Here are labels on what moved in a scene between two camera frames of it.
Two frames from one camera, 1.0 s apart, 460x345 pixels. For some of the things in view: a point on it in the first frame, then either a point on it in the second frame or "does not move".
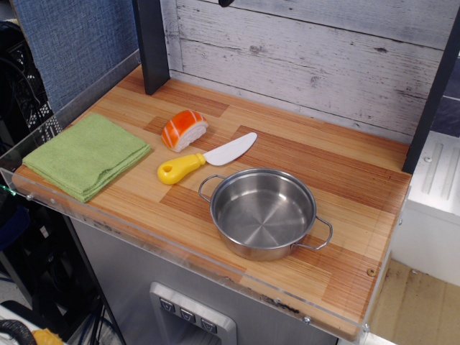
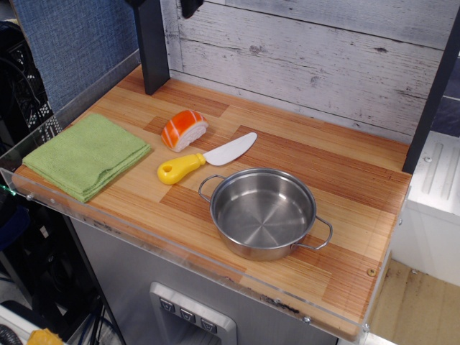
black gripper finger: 225,3 -> 190,6
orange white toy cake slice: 182,127 does not move
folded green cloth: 82,152 does not move
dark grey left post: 153,42 does not move
